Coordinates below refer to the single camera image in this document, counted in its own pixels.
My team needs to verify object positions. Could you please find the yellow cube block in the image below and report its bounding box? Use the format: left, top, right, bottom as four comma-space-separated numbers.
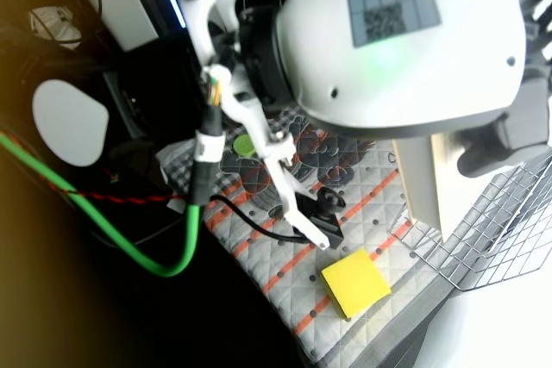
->
320, 248, 392, 321

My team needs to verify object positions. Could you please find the thin black camera cable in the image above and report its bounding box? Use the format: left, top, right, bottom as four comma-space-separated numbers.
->
209, 194, 312, 243

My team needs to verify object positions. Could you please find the grey bear print quilt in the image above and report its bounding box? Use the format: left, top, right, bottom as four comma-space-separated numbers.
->
154, 107, 454, 365

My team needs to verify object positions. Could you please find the red black twisted wire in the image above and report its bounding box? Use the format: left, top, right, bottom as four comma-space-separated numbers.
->
41, 176, 185, 206

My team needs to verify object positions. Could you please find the thick green cable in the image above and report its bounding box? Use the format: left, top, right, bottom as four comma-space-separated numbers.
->
0, 133, 204, 278

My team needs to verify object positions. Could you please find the white wire rack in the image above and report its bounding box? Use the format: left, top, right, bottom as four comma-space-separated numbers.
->
390, 156, 552, 295

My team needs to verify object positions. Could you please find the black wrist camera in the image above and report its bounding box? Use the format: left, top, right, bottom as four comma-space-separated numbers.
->
296, 188, 346, 251

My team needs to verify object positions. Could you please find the small white plastic device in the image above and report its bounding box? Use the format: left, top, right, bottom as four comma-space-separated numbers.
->
28, 5, 84, 48

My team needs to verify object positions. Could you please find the green sandwich cookie toy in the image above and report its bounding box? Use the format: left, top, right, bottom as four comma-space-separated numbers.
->
232, 134, 258, 159

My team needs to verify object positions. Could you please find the white panel with blue light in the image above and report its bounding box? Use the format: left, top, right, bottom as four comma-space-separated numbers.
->
79, 0, 187, 53

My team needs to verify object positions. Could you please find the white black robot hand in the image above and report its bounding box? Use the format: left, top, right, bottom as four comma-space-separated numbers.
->
275, 0, 552, 178

